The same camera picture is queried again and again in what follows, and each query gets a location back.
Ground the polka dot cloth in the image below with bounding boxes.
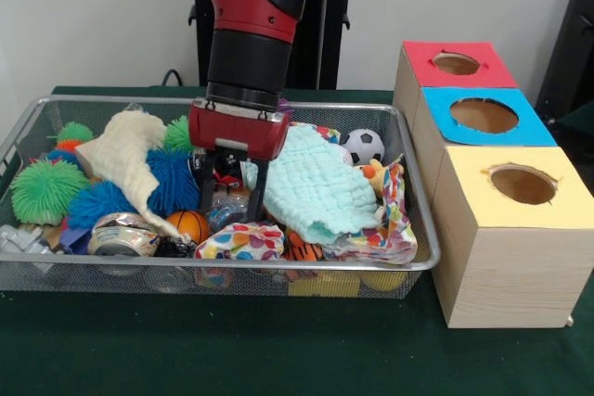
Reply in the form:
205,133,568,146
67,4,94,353
322,157,419,265
194,223,285,261

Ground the silver wire mesh bin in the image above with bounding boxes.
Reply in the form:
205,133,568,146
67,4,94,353
0,95,441,299

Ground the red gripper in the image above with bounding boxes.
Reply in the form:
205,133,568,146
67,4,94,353
187,97,291,224

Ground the mini orange basketball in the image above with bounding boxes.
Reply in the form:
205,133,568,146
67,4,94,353
165,210,211,245

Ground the clear plastic packet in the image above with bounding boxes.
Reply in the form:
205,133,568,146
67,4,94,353
206,196,254,233

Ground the small soccer ball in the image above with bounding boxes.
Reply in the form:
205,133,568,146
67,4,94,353
341,129,386,166

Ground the black looped cable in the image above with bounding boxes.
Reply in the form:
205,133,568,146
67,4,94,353
160,69,187,87

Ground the green spiky ball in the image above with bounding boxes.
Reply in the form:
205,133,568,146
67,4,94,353
9,158,90,225

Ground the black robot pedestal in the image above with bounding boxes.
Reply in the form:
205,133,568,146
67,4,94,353
187,0,375,90

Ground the cream muslin cloth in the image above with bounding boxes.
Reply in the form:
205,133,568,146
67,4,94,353
73,110,194,244

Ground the crushed cream can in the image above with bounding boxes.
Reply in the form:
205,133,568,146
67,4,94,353
87,212,161,258

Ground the mint green muslin cloth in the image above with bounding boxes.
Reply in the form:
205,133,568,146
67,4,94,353
240,121,382,245

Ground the wooden three-hole box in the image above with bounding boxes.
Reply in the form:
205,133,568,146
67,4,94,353
392,40,594,330

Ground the dark green table cloth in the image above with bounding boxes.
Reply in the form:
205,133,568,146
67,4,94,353
0,84,594,396
556,97,594,131

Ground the black upright stand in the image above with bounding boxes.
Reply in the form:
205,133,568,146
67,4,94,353
533,0,594,131

